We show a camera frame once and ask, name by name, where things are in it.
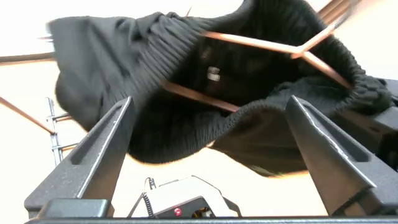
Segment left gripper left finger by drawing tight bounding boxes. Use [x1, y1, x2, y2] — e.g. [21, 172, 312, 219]
[24, 95, 137, 219]

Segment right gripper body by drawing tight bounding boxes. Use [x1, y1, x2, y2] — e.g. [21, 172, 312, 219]
[337, 78, 398, 183]

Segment black shorts with white cord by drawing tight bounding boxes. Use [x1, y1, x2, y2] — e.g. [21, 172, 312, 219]
[46, 0, 394, 178]

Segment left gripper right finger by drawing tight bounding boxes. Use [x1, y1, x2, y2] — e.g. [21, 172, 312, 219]
[284, 94, 398, 218]

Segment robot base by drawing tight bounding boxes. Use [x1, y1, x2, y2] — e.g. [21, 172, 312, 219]
[127, 175, 243, 218]

